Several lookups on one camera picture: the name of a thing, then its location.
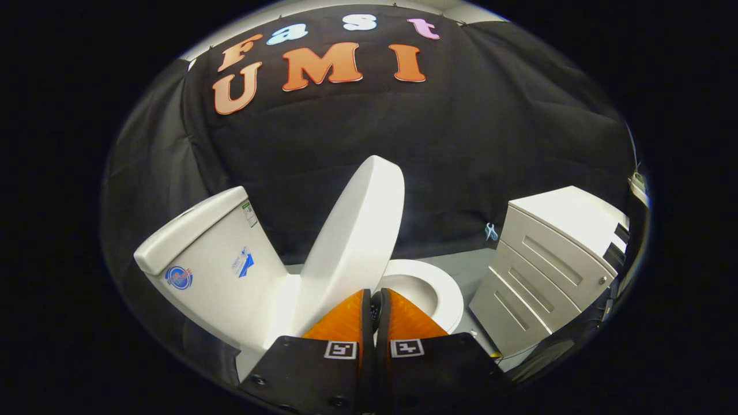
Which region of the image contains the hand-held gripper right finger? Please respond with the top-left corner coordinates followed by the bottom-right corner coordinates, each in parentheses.
top-left (375, 288), bottom-right (508, 415)

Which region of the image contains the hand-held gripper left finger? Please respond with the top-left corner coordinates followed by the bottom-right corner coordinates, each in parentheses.
top-left (239, 288), bottom-right (375, 415)

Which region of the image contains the white toilet lid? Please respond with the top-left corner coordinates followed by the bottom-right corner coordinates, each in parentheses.
top-left (297, 154), bottom-right (405, 338)

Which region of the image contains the white toilet seat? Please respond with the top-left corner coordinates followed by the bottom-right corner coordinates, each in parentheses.
top-left (375, 259), bottom-right (465, 335)

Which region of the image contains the white toilet with tank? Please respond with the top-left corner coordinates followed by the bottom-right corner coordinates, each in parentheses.
top-left (134, 186), bottom-right (465, 384)

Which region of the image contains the white drawer cabinet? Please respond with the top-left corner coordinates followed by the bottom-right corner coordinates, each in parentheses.
top-left (468, 186), bottom-right (630, 357)

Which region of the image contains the black backdrop cloth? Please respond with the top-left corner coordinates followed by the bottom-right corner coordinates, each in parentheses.
top-left (101, 5), bottom-right (638, 375)

